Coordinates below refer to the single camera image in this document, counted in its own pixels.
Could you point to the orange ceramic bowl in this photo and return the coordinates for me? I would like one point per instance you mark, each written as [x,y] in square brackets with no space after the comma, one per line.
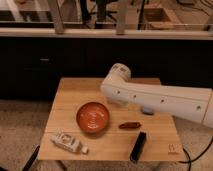
[92,117]

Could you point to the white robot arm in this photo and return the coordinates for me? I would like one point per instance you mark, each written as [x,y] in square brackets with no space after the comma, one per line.
[194,104]

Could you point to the wooden table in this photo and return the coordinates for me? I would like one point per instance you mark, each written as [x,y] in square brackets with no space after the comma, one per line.
[112,144]

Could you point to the blue sponge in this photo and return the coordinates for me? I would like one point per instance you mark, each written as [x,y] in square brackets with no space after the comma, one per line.
[148,111]

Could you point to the black rectangular box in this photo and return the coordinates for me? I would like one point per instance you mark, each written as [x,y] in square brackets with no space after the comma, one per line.
[138,147]

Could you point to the white plastic bottle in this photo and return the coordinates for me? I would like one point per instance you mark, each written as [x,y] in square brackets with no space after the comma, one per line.
[69,143]

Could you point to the dark cabinet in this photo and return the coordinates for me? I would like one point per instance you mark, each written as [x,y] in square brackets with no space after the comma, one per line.
[31,67]

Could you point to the cardboard box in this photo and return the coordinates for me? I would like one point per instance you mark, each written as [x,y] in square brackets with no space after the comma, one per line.
[158,19]

